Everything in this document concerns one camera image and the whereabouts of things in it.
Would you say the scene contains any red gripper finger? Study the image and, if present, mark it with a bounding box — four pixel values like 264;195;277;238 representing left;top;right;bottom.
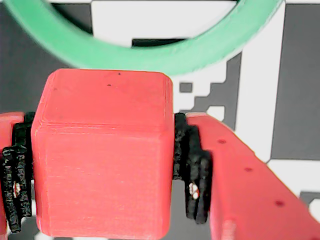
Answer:
173;112;320;240
0;111;36;235

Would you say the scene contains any red cube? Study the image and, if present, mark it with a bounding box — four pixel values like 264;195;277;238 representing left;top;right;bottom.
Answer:
30;68;175;238

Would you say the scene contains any black white marker checkerboard mat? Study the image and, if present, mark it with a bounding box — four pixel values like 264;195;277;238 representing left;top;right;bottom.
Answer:
0;0;320;240

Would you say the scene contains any green flat ring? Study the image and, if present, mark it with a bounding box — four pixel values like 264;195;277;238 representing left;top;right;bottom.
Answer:
2;0;286;77

